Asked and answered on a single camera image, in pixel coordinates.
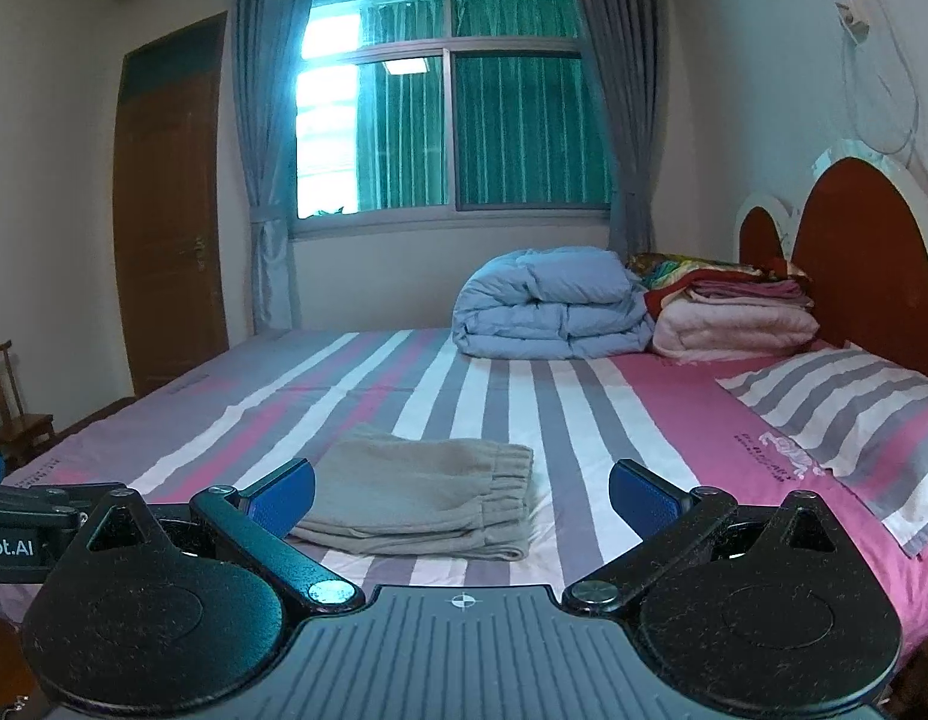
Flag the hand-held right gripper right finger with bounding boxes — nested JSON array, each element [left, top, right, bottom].
[[564, 457, 855, 612]]

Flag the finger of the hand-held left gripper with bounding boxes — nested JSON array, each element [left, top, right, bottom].
[[0, 452, 109, 516]]

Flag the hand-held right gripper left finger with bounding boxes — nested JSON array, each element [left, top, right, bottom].
[[81, 457, 366, 612]]

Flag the grey pants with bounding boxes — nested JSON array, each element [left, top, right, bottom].
[[287, 424, 536, 563]]

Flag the wooden chair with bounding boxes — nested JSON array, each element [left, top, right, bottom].
[[0, 340, 58, 470]]

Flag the striped pink bed sheet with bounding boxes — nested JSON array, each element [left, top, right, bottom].
[[0, 326, 928, 676]]

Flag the light pink folded blanket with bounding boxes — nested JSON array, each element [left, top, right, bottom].
[[651, 296, 821, 362]]

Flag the blue folded duvet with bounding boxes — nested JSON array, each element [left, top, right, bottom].
[[450, 246, 657, 361]]

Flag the striped pink pillow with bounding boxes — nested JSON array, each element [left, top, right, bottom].
[[714, 341, 928, 560]]

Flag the colourful folded quilt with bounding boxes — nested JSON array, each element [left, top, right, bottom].
[[627, 251, 791, 316]]

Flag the mauve folded blanket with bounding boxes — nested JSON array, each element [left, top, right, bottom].
[[684, 277, 815, 310]]

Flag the brown wooden door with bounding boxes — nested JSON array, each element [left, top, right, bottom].
[[113, 11, 232, 398]]

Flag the red and white headboard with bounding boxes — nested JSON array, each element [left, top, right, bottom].
[[734, 139, 928, 383]]

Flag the grey-blue curtain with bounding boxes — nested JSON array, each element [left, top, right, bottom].
[[549, 0, 678, 260], [231, 0, 322, 331]]

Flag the window with green blind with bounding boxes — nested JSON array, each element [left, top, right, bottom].
[[293, 0, 615, 237]]

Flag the white cable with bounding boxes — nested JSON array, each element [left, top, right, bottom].
[[846, 15, 922, 158]]

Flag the white wall socket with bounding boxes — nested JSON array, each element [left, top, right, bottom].
[[834, 0, 873, 38]]

